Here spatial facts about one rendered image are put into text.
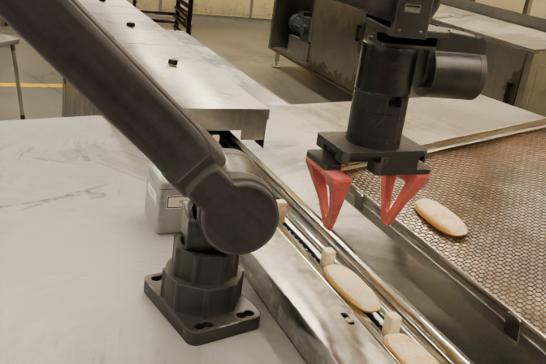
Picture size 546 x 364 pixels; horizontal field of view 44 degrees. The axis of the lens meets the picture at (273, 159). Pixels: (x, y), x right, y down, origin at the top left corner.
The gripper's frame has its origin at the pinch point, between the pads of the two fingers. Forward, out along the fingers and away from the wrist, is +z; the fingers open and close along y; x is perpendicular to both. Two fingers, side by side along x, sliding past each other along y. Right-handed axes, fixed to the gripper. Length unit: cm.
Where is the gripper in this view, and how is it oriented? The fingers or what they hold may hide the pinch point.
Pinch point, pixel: (357, 219)
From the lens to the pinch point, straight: 75.2
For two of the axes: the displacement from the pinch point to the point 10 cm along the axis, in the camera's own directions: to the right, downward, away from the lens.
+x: -4.0, -3.6, 8.4
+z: -1.3, 9.3, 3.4
